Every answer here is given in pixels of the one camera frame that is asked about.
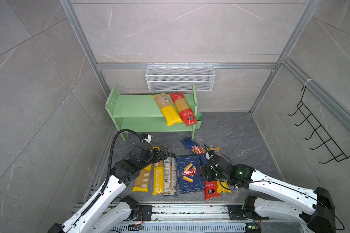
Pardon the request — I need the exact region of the yellow Pastatime spaghetti package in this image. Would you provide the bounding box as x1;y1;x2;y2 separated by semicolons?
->
152;147;166;196

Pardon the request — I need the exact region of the green plastic cup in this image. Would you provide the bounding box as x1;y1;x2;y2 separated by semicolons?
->
195;112;203;130

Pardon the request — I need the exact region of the white wire mesh basket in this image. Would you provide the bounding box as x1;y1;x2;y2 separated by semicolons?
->
145;65;216;92

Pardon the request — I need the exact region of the green metal shelf rack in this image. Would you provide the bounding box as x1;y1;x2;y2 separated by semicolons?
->
105;86;198;138

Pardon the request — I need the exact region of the yellow brown spaghetti package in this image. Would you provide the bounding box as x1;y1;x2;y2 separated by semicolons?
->
153;93;183;126

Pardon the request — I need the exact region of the red spaghetti package top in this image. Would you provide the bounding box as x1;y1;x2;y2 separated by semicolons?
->
170;92;197;127

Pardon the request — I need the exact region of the red spaghetti package floor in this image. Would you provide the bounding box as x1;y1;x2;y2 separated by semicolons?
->
204;181;220;201

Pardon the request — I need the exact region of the black wire hook rack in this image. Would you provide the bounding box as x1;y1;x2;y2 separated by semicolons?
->
288;85;350;165

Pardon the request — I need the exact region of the blue Barilla pasta box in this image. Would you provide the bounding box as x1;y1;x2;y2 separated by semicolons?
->
176;155;205;194

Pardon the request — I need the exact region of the yellow spaghetti package right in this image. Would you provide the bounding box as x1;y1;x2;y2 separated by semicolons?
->
205;146;232;193

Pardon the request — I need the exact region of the blue Barilla spaghetti package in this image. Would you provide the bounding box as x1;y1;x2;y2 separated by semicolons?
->
182;137;210;167

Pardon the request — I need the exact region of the yellow spaghetti package left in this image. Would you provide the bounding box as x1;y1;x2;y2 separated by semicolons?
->
132;165;152;193

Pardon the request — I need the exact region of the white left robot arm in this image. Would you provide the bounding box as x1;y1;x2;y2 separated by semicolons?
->
48;141;168;233

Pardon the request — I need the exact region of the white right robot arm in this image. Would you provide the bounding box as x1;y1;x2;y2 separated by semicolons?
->
201;150;345;233

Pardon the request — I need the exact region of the clear grey spaghetti package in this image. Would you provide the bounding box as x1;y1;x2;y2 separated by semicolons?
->
163;152;177;196

